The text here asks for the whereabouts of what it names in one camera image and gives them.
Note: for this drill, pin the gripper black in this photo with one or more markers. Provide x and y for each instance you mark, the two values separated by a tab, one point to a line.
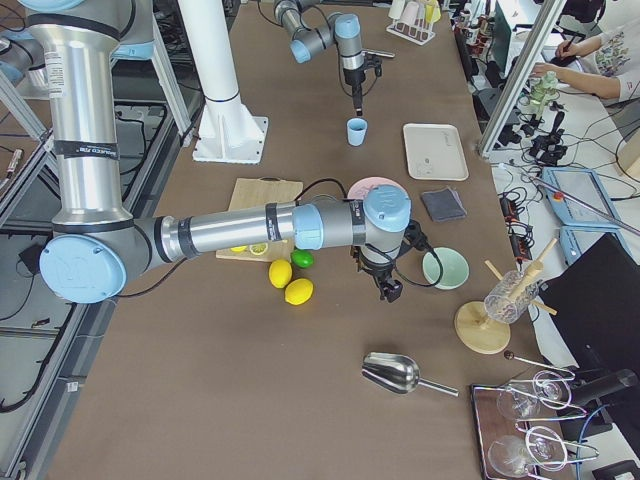
354	80
377	270

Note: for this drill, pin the light blue plastic cup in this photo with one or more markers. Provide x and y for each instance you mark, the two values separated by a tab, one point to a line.
356	129

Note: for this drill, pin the steel muddler black tip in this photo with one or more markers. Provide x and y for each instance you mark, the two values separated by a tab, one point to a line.
379	53

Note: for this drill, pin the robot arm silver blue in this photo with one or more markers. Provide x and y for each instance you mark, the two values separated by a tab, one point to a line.
98	243
342	30

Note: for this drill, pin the person forearm white sleeve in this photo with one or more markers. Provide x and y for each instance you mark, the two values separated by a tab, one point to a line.
622	87

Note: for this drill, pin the steel ice scoop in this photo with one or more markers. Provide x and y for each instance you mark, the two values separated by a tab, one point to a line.
399	374

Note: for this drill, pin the pink plastic cup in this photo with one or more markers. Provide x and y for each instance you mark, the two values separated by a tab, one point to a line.
410	13

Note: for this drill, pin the white plastic cup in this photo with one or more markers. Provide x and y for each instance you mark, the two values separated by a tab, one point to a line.
396	9

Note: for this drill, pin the wooden cup tree stand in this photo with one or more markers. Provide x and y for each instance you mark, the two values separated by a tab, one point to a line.
476	329

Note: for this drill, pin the yellow plastic cup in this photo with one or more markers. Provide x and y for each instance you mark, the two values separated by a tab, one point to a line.
432	11

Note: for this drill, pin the mint green bowl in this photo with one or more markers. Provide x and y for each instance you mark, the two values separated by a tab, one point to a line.
455	268

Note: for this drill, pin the yellow lemon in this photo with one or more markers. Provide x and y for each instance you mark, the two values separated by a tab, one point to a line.
280	273
299	291

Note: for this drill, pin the green lime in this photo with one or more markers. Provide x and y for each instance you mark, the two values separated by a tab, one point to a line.
302	258

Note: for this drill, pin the grey folded cloth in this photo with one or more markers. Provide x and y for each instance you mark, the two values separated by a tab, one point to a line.
443	205

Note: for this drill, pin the cream rabbit tray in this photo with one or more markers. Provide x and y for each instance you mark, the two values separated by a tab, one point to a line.
434	152

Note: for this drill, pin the pink bowl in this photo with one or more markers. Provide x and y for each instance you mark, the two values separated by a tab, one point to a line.
361	188

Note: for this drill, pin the clear glass on stand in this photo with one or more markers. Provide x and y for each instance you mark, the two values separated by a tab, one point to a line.
507	301

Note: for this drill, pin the wooden cutting board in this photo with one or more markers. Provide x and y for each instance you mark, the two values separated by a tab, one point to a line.
254	192

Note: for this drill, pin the wine glass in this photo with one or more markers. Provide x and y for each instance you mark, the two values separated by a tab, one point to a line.
540	450
535	398

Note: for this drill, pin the black monitor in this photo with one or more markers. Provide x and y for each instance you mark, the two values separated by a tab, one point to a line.
597	303

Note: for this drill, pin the blue teach pendant tablet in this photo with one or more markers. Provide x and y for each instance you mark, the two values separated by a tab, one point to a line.
585	185

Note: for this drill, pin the white wire cup rack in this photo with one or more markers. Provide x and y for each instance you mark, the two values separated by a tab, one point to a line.
420	34

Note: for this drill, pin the aluminium frame post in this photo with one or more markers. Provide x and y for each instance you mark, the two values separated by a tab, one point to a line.
544	23

